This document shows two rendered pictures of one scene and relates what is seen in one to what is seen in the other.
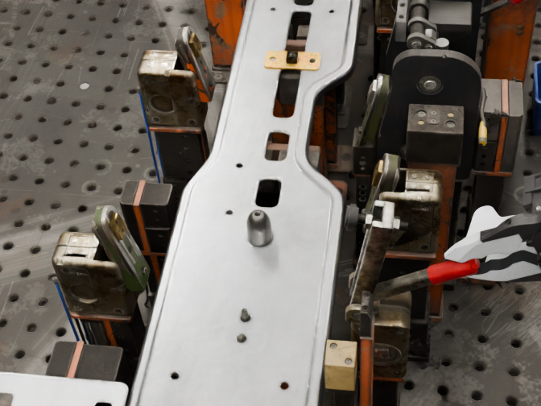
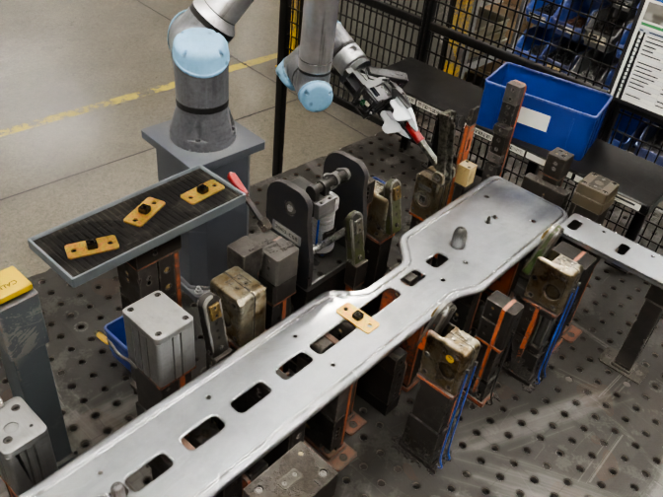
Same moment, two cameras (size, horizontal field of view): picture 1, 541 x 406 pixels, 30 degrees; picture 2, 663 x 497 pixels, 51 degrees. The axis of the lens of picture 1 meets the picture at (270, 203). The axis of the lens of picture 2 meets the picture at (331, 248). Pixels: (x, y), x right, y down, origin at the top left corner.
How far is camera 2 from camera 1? 2.06 m
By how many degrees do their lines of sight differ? 89
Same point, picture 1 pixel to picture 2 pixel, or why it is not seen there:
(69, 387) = (585, 240)
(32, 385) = (604, 249)
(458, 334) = not seen: hidden behind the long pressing
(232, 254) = (477, 245)
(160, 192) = (496, 297)
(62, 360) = (584, 261)
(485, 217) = (399, 114)
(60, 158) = not seen: outside the picture
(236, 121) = (425, 303)
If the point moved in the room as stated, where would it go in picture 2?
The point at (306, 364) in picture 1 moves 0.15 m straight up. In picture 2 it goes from (472, 197) to (486, 143)
